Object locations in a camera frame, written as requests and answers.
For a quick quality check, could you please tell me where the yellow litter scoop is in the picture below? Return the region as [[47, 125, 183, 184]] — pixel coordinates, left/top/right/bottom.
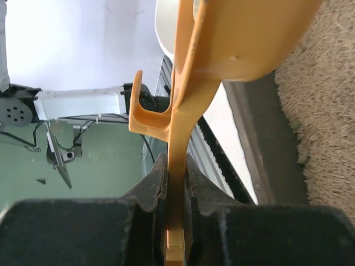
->
[[129, 1, 321, 265]]

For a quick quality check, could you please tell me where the white plastic tray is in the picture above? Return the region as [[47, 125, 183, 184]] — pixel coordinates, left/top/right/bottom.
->
[[155, 0, 179, 61]]

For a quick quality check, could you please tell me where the aluminium front rail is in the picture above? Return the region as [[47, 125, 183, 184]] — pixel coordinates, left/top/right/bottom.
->
[[155, 55, 256, 206]]

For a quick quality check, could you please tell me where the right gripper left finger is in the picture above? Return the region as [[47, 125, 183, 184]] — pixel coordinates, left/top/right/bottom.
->
[[1, 154, 168, 265]]

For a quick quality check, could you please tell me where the dark brown litter box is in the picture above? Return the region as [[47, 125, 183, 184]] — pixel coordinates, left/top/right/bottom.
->
[[225, 1, 354, 217]]

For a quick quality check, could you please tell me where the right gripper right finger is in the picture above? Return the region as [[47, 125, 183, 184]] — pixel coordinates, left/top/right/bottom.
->
[[184, 156, 354, 265]]

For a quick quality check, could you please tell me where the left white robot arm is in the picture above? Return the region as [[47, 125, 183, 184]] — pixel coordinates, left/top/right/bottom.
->
[[1, 1, 129, 127]]

